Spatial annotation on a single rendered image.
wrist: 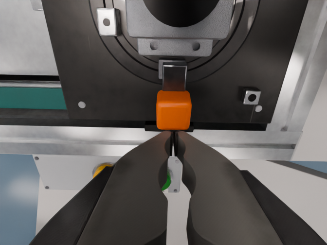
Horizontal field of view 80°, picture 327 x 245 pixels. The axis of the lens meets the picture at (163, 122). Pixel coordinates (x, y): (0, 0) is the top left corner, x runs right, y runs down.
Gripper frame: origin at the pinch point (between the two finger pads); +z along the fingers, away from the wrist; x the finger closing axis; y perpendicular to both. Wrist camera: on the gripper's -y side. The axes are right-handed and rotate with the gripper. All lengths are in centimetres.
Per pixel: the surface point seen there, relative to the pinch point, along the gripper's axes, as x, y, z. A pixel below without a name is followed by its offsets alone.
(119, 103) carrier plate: -5.7, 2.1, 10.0
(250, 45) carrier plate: 7.6, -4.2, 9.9
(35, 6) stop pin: -12.8, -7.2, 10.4
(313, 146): 28.0, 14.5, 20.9
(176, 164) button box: 1.3, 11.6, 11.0
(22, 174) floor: -114, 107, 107
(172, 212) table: 1.8, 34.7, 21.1
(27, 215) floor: -125, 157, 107
